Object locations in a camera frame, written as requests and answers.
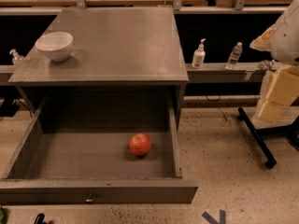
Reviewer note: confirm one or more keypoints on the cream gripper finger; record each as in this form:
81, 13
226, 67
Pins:
278, 91
263, 41

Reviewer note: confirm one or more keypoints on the red apple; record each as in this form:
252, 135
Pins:
140, 144

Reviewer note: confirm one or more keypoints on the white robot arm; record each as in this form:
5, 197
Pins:
285, 38

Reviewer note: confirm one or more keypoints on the grey cabinet counter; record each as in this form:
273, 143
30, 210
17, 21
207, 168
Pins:
126, 70

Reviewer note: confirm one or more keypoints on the open grey top drawer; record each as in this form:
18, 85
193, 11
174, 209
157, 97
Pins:
64, 165

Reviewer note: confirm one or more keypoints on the crumpled plastic wrapper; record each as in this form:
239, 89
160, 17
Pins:
267, 65

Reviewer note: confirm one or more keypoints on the clear plastic water bottle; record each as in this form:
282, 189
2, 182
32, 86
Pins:
234, 56

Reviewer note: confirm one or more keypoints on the black rolling stand base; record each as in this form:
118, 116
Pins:
291, 132

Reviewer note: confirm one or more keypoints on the white pump lotion bottle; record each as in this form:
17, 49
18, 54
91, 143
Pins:
199, 55

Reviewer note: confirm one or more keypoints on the white ceramic bowl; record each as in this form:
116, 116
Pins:
56, 46

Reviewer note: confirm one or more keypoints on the clear pump sanitizer bottle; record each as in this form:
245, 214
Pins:
17, 59

